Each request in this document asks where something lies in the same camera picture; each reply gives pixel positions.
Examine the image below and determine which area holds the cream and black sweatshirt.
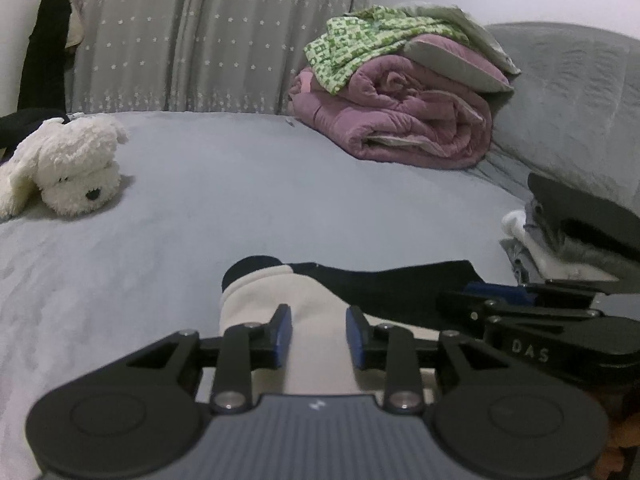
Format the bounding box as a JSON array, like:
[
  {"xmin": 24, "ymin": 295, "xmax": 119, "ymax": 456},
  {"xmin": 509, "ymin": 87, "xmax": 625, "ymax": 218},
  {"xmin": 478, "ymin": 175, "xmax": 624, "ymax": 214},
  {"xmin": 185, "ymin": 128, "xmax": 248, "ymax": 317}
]
[{"xmin": 219, "ymin": 256, "xmax": 481, "ymax": 398}]

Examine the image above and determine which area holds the person right hand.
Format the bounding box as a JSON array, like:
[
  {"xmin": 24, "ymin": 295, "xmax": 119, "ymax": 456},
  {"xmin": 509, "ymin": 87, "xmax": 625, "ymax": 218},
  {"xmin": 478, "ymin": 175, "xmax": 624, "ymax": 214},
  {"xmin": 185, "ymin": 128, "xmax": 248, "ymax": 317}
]
[{"xmin": 592, "ymin": 394, "xmax": 639, "ymax": 479}]

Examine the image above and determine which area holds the grey folded knit garment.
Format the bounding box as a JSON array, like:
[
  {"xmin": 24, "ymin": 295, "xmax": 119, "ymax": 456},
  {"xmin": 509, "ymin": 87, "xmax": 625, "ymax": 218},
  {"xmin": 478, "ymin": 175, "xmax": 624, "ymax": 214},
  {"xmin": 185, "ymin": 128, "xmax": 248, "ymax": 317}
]
[{"xmin": 500, "ymin": 238, "xmax": 529, "ymax": 284}]

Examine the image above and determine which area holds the white folded garment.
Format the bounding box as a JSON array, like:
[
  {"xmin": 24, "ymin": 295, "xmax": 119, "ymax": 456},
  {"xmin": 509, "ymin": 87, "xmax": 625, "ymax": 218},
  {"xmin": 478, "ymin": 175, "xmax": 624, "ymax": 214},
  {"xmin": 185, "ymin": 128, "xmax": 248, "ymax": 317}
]
[{"xmin": 501, "ymin": 210, "xmax": 618, "ymax": 282}]

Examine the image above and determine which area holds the dark grey folded garment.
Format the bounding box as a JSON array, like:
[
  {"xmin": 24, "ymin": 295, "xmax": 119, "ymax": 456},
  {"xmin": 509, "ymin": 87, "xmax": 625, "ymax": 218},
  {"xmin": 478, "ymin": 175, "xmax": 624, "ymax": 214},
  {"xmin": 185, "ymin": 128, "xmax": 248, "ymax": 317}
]
[{"xmin": 525, "ymin": 200, "xmax": 639, "ymax": 278}]

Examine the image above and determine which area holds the black folded garment on stack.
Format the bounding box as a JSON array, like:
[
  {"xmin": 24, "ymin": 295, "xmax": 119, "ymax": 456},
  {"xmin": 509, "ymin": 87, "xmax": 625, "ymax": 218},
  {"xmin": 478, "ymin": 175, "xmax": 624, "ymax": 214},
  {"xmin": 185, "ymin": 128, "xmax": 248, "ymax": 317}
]
[{"xmin": 527, "ymin": 174, "xmax": 639, "ymax": 262}]

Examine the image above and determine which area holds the grey blanket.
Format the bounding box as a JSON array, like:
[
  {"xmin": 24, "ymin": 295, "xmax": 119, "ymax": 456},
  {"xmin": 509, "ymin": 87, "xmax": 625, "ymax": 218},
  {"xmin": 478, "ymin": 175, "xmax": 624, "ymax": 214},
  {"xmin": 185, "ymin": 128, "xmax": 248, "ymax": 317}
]
[{"xmin": 471, "ymin": 22, "xmax": 639, "ymax": 211}]

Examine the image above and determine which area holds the pink folded quilt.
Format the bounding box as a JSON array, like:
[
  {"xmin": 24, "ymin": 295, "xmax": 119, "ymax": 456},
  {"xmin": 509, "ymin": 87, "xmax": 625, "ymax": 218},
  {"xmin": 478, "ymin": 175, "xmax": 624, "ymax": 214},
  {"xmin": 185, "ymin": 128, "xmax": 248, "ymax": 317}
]
[{"xmin": 288, "ymin": 55, "xmax": 492, "ymax": 170}]

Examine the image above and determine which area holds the pink grey pillow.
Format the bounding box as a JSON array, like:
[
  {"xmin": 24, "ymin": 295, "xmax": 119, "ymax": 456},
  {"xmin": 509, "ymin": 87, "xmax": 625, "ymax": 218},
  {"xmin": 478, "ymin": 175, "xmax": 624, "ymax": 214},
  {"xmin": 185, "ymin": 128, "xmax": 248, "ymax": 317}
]
[{"xmin": 397, "ymin": 2, "xmax": 521, "ymax": 93}]

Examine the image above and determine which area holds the white plush dog toy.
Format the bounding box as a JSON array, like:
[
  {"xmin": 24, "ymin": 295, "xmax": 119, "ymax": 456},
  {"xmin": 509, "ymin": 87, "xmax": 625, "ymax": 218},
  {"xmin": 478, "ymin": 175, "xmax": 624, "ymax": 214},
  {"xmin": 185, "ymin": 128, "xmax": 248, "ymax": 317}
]
[{"xmin": 1, "ymin": 114, "xmax": 128, "ymax": 220}]

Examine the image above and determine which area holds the green patterned cloth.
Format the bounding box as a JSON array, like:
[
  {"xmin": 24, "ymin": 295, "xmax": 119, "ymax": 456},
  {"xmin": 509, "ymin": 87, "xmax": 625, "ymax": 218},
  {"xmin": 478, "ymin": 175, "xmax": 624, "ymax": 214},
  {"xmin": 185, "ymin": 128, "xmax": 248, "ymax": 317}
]
[{"xmin": 304, "ymin": 6, "xmax": 471, "ymax": 96}]

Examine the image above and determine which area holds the black and white garment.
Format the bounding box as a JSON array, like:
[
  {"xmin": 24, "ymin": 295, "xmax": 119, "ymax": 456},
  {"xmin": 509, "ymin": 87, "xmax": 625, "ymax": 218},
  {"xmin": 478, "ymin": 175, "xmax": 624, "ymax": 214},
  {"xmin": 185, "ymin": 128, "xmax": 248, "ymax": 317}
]
[{"xmin": 0, "ymin": 107, "xmax": 68, "ymax": 162}]

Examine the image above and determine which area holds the grey dotted curtain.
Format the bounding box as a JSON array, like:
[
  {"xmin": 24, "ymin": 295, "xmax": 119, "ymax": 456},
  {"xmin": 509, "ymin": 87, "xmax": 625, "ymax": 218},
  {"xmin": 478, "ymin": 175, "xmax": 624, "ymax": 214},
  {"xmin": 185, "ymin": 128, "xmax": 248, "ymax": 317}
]
[{"xmin": 67, "ymin": 0, "xmax": 369, "ymax": 114}]

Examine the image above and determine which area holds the black hanging coat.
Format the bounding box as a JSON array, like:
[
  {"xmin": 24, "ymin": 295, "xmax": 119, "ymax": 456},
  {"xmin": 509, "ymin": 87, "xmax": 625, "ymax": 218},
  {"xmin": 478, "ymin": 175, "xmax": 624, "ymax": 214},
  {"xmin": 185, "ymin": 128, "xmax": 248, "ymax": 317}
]
[{"xmin": 17, "ymin": 0, "xmax": 72, "ymax": 113}]

